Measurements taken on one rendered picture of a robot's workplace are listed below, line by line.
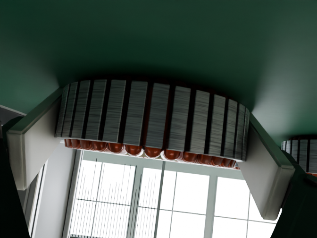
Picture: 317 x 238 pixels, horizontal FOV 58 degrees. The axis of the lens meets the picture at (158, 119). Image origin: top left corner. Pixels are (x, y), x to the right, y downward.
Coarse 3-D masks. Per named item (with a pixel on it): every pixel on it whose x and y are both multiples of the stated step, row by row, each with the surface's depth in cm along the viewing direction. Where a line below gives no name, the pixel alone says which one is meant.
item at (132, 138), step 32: (64, 96) 15; (96, 96) 13; (128, 96) 13; (160, 96) 12; (192, 96) 13; (224, 96) 14; (64, 128) 14; (96, 128) 13; (128, 128) 12; (160, 128) 12; (192, 128) 12; (224, 128) 13; (192, 160) 13; (224, 160) 14
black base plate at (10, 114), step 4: (0, 108) 35; (0, 112) 35; (4, 112) 36; (8, 112) 37; (12, 112) 38; (0, 116) 35; (4, 116) 36; (8, 116) 37; (12, 116) 38; (16, 116) 39; (24, 116) 42; (0, 120) 35; (4, 120) 36; (8, 120) 37
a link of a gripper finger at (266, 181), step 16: (256, 128) 16; (256, 144) 15; (272, 144) 14; (256, 160) 15; (272, 160) 13; (288, 160) 13; (256, 176) 15; (272, 176) 13; (288, 176) 12; (256, 192) 14; (272, 192) 13; (272, 208) 13
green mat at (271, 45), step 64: (0, 0) 8; (64, 0) 8; (128, 0) 7; (192, 0) 7; (256, 0) 6; (0, 64) 15; (64, 64) 13; (128, 64) 12; (192, 64) 11; (256, 64) 10
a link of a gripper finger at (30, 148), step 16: (48, 96) 17; (32, 112) 14; (48, 112) 15; (16, 128) 12; (32, 128) 13; (48, 128) 15; (16, 144) 12; (32, 144) 13; (48, 144) 15; (16, 160) 12; (32, 160) 13; (16, 176) 13; (32, 176) 14
